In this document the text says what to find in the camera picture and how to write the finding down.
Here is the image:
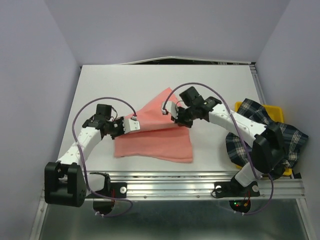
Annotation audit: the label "aluminium front rail frame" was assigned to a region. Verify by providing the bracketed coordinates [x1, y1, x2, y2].
[30, 171, 316, 240]

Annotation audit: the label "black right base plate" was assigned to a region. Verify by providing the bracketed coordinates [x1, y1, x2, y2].
[211, 181, 260, 199]

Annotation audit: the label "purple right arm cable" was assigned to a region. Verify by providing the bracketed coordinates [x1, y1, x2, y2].
[161, 82, 274, 217]

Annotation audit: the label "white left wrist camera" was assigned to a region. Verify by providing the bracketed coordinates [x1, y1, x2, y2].
[123, 118, 141, 134]

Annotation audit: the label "yellow plastic bin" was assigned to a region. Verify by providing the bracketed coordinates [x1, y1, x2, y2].
[232, 101, 293, 177]

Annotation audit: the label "navy plaid skirt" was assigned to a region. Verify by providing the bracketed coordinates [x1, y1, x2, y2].
[225, 98, 309, 180]

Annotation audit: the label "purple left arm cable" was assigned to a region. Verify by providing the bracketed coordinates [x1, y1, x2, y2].
[72, 96, 139, 218]

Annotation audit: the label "pink pleated skirt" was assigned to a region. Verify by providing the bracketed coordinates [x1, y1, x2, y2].
[114, 87, 193, 163]

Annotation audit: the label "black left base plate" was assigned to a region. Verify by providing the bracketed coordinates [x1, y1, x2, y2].
[86, 182, 128, 199]

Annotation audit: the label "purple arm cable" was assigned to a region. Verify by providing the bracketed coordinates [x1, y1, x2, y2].
[72, 96, 139, 218]
[161, 82, 274, 217]

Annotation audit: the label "aluminium right side rail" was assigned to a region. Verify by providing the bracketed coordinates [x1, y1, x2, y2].
[249, 62, 266, 105]

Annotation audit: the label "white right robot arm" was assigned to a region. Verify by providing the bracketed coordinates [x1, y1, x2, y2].
[161, 86, 286, 199]

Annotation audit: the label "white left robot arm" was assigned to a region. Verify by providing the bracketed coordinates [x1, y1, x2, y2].
[44, 104, 131, 207]

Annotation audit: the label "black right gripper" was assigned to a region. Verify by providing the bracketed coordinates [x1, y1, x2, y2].
[171, 106, 196, 129]

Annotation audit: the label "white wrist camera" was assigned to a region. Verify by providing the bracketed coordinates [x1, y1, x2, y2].
[161, 101, 179, 119]
[123, 118, 141, 134]

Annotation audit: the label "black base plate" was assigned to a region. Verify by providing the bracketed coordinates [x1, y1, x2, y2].
[86, 182, 128, 199]
[211, 181, 260, 199]

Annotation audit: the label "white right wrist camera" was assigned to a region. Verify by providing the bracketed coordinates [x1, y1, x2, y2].
[161, 101, 179, 119]

